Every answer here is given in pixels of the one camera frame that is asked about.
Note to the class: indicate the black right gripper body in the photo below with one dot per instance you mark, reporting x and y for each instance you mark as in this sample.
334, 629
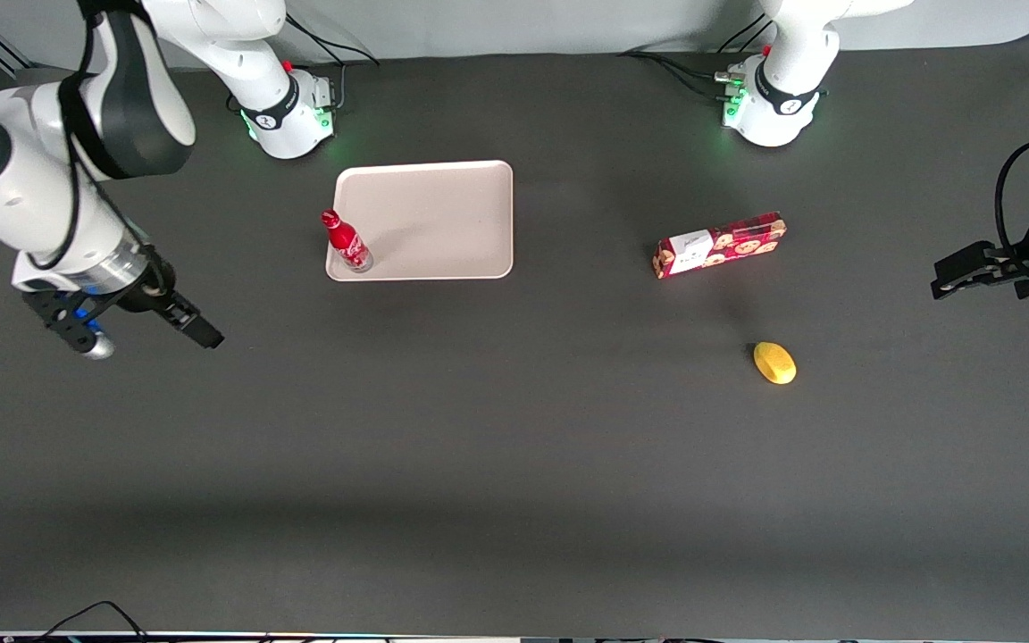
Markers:
146, 295

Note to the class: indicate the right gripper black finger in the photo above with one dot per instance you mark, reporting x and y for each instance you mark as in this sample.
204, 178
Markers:
197, 330

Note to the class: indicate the red coke bottle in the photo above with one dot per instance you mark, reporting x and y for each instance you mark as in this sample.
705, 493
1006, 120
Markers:
347, 243

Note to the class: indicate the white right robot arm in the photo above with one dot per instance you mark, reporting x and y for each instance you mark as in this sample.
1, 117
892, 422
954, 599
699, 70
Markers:
23, 187

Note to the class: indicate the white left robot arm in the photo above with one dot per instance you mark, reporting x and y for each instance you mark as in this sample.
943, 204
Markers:
782, 98

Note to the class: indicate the beige plastic tray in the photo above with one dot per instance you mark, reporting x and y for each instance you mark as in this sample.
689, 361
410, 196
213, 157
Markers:
443, 223

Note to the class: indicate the silver wrist cylinder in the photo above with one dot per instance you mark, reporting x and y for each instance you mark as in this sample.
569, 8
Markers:
98, 346

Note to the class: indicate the yellow lemon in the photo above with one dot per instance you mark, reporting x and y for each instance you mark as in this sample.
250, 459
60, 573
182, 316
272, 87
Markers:
774, 363

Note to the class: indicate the red tartan cookie box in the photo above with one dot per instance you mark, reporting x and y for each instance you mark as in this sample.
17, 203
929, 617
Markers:
729, 243

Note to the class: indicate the dark grey table mat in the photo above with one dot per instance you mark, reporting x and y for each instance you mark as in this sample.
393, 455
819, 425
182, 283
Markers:
514, 446

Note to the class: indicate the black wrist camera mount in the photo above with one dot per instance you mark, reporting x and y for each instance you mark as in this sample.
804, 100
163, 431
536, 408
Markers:
57, 314

